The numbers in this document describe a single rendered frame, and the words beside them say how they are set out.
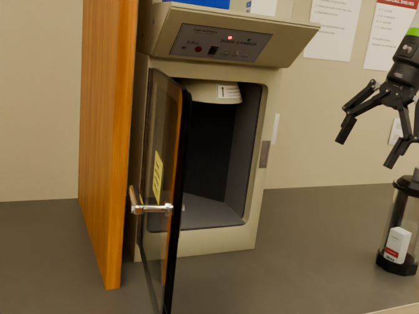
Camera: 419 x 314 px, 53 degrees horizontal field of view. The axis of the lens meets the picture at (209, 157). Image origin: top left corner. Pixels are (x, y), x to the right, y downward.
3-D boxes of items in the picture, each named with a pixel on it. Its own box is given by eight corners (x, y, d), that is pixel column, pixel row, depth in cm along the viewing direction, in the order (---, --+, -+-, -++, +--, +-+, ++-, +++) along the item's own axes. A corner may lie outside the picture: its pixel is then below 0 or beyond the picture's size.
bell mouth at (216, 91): (161, 89, 107) (163, 67, 106) (224, 93, 114) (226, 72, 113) (184, 102, 92) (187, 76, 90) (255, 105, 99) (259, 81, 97)
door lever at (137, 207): (158, 195, 73) (158, 181, 72) (167, 219, 64) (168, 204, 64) (126, 195, 71) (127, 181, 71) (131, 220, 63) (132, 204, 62)
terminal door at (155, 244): (141, 246, 95) (155, 66, 84) (164, 341, 67) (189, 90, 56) (138, 246, 95) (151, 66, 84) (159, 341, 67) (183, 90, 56)
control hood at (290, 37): (147, 55, 84) (151, 2, 81) (284, 67, 97) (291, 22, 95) (164, 61, 74) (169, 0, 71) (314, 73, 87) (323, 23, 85)
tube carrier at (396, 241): (365, 253, 112) (383, 178, 106) (395, 249, 117) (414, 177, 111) (396, 275, 103) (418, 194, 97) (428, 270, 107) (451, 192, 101)
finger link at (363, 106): (390, 92, 93) (388, 86, 94) (345, 114, 100) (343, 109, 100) (398, 98, 96) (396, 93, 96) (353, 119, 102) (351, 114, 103)
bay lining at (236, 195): (125, 192, 118) (133, 63, 108) (210, 188, 128) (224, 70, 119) (148, 232, 97) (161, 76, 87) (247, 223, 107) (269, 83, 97)
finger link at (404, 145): (410, 133, 90) (423, 139, 88) (398, 154, 91) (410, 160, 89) (408, 131, 89) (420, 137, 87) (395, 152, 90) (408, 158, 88)
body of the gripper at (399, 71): (386, 57, 94) (365, 95, 95) (421, 67, 87) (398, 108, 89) (400, 70, 99) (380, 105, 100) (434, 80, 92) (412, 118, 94)
